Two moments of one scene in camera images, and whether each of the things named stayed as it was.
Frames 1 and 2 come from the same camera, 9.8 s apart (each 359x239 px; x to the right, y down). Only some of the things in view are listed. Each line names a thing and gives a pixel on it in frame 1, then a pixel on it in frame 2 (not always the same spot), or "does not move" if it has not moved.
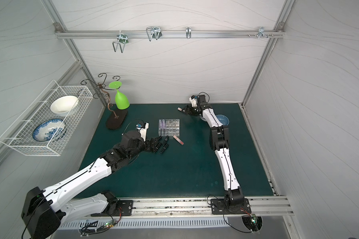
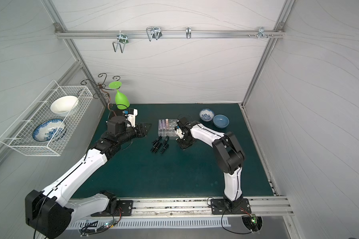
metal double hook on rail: (153, 32) does not move
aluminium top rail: (165, 34) does not move
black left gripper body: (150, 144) → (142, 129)
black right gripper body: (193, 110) → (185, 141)
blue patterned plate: (50, 130) does not move
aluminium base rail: (201, 207) does not move
